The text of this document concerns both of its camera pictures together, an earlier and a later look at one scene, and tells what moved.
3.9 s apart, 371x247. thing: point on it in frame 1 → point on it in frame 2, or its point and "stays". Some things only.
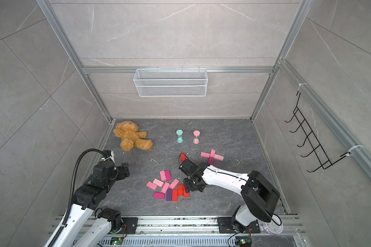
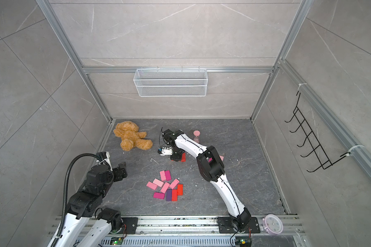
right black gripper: [187, 187] → [174, 158]
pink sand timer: [196, 133] stays
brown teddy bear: [128, 131] stays
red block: [180, 190] stays
